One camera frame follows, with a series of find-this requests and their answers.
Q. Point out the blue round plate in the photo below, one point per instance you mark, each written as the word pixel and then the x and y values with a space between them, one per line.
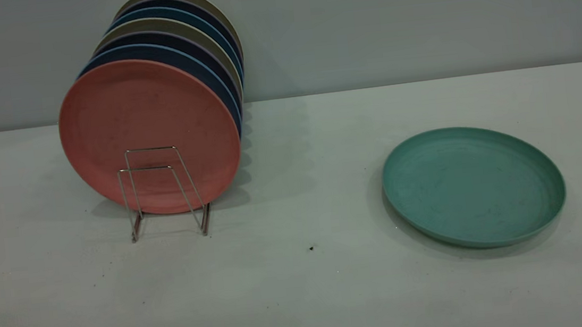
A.
pixel 164 13
pixel 157 51

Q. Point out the green round plate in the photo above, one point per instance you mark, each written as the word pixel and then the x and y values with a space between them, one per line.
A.
pixel 472 186

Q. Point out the pink round plate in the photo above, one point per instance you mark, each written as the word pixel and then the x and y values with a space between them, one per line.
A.
pixel 148 118

